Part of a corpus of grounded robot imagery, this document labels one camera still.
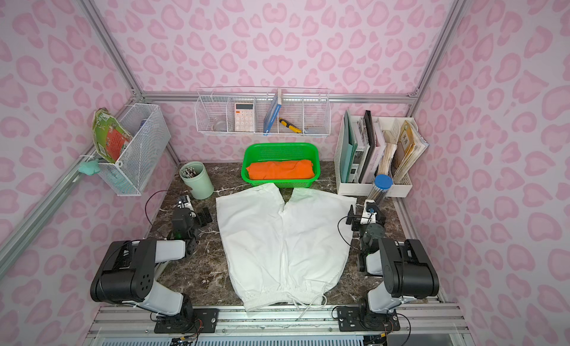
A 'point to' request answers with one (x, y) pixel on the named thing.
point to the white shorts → (279, 253)
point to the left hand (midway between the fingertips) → (193, 206)
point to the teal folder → (348, 151)
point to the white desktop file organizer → (378, 159)
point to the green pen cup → (194, 174)
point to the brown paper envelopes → (410, 147)
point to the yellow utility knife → (292, 127)
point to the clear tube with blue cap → (381, 183)
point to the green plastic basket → (274, 151)
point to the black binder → (371, 139)
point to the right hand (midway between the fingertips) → (363, 204)
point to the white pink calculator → (244, 117)
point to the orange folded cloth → (280, 169)
